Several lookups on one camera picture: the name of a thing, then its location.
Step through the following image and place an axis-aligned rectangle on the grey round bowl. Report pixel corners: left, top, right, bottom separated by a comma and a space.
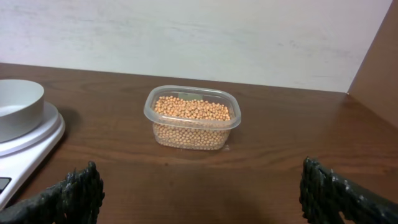
1, 79, 45, 142

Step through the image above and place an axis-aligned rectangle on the white digital kitchen scale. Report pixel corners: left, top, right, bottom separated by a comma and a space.
0, 101, 67, 210

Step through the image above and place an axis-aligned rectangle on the clear plastic container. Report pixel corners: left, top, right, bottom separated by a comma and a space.
144, 85, 241, 151

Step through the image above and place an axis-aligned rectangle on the pile of soybeans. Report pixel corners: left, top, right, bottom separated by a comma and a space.
153, 96, 231, 150

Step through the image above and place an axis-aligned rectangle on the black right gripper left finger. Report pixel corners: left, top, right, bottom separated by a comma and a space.
1, 161, 105, 224

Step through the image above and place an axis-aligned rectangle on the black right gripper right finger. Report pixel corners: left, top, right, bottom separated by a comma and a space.
299, 157, 397, 224

